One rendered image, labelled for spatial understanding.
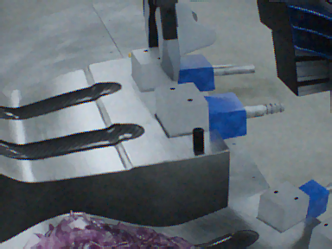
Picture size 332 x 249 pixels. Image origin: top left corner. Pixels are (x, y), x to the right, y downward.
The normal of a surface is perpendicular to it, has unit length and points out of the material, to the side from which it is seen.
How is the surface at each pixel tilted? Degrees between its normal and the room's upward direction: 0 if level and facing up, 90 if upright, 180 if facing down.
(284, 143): 0
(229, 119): 90
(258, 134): 0
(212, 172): 90
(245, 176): 0
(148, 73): 90
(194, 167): 90
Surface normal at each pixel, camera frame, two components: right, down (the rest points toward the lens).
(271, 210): -0.86, 0.25
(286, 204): -0.06, -0.91
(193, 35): 0.22, 0.22
